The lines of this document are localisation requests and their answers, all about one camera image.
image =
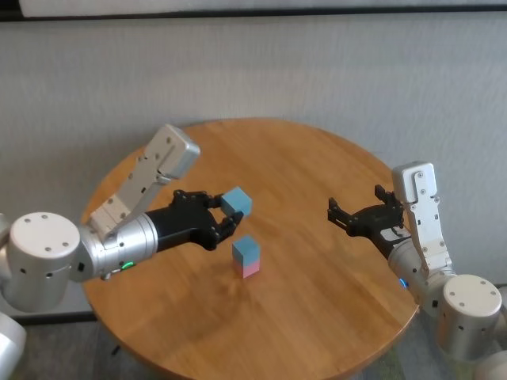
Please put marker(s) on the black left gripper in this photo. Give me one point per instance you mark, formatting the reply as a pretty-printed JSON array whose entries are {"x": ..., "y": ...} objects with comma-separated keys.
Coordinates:
[{"x": 182, "y": 227}]

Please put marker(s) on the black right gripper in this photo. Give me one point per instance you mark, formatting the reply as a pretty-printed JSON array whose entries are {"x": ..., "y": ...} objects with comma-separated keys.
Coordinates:
[{"x": 376, "y": 225}]

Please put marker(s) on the blue cube block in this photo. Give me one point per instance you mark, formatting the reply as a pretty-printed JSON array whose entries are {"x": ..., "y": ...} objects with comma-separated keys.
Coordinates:
[
  {"x": 237, "y": 201},
  {"x": 245, "y": 249}
]

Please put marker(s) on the pink cube block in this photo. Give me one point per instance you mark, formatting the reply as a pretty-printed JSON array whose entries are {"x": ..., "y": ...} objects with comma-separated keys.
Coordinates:
[{"x": 247, "y": 270}]

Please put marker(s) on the black table leg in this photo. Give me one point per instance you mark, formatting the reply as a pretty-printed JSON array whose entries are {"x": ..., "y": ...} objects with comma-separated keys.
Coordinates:
[{"x": 116, "y": 350}]

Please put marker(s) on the black wall rail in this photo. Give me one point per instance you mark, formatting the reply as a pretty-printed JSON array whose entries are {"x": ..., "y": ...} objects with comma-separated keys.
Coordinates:
[{"x": 253, "y": 12}]

